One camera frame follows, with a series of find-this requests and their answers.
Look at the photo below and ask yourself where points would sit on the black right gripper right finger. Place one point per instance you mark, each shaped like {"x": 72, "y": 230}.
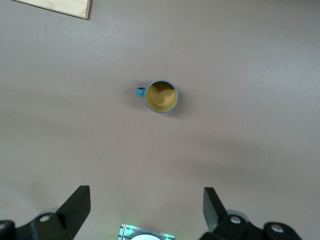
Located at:
{"x": 212, "y": 212}

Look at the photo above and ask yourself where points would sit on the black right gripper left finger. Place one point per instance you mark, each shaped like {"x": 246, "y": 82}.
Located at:
{"x": 75, "y": 210}

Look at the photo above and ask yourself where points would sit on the teal cup with yellow inside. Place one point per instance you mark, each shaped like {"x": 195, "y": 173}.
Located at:
{"x": 162, "y": 98}

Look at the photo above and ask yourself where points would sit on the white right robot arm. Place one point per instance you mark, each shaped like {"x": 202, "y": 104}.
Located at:
{"x": 145, "y": 237}

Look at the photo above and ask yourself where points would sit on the bamboo cutting board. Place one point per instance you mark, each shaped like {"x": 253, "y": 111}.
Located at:
{"x": 62, "y": 6}

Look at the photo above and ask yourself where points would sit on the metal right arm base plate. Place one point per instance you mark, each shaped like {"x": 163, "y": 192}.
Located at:
{"x": 125, "y": 231}

